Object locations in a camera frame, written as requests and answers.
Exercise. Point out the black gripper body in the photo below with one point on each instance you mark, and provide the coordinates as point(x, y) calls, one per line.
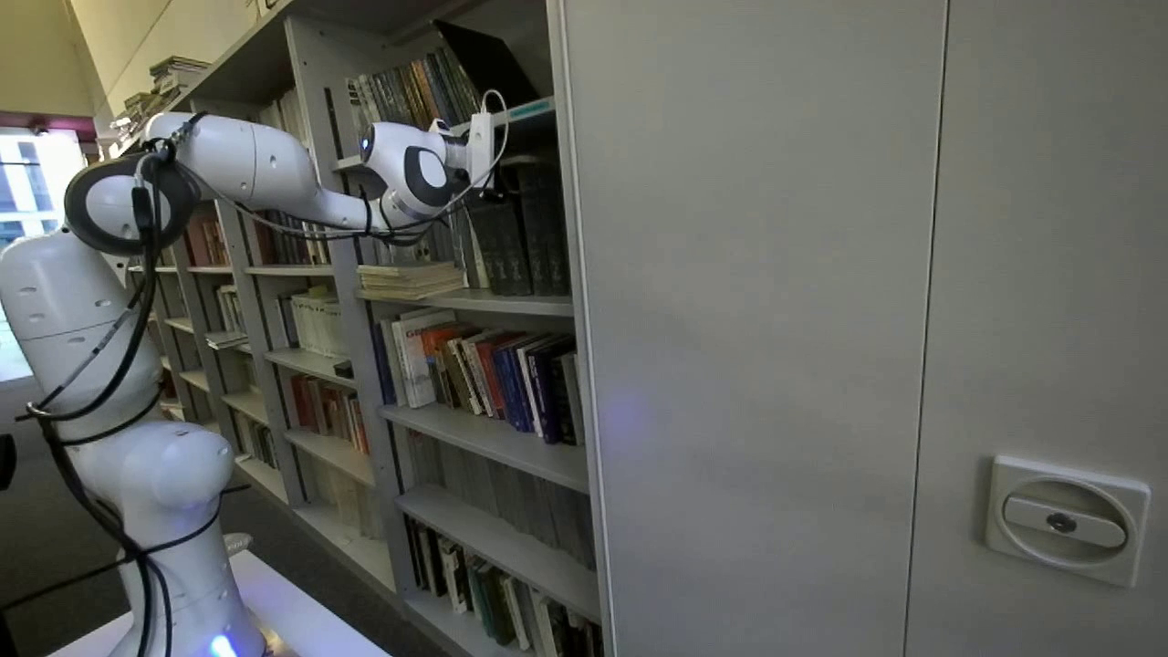
point(505, 157)

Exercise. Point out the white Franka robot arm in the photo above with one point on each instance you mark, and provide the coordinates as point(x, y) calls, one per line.
point(157, 488)

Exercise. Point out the green shelf label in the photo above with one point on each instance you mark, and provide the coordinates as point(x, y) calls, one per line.
point(533, 111)

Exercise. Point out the red hardcover book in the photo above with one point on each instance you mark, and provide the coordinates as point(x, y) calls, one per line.
point(491, 379)

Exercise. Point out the white hardcover book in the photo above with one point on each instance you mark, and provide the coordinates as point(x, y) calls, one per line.
point(416, 365)

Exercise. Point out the blue hardcover book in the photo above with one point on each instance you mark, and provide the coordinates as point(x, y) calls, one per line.
point(513, 387)

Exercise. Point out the thick black book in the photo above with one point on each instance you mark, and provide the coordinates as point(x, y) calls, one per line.
point(555, 394)

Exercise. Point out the grey metal bookshelf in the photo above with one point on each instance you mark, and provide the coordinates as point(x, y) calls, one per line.
point(260, 293)
point(730, 306)
point(157, 330)

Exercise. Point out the dark green book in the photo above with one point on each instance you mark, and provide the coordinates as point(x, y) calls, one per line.
point(495, 608)

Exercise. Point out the black volume numbered 3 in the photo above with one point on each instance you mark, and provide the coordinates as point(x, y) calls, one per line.
point(510, 237)

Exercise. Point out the black volume numbered 4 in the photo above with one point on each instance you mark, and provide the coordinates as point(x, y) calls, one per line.
point(524, 237)

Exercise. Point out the black volume numbered 2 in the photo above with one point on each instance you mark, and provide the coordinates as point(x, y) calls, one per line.
point(495, 241)

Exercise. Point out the black volume numbered 5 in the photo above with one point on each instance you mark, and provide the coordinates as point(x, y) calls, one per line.
point(538, 237)

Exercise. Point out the black leaning binder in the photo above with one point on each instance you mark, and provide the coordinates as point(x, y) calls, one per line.
point(488, 59)

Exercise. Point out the grey storage box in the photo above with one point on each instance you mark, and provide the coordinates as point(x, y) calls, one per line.
point(179, 73)

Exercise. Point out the grey cabinet door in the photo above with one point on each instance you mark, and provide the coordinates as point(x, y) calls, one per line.
point(1061, 241)

